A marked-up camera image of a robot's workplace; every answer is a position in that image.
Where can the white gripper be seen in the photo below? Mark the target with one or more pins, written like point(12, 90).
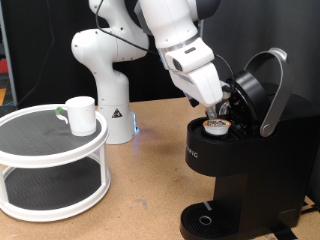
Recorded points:
point(203, 85)

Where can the orange rimmed coffee pod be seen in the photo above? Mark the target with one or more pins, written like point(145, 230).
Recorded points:
point(216, 128)

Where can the black Keurig coffee machine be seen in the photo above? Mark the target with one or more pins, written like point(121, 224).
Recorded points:
point(260, 173)

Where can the white mug with green mark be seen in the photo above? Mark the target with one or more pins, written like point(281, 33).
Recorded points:
point(81, 116)

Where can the white two tier turntable rack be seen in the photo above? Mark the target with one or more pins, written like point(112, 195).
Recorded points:
point(50, 156)

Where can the orange background object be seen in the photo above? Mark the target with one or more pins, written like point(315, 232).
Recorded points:
point(2, 96)

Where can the red background object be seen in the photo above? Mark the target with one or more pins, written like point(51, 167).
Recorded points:
point(3, 66)

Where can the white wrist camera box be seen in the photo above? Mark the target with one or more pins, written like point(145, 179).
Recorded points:
point(190, 56)

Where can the grey metal frame post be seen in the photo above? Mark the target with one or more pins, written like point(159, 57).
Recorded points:
point(8, 60)

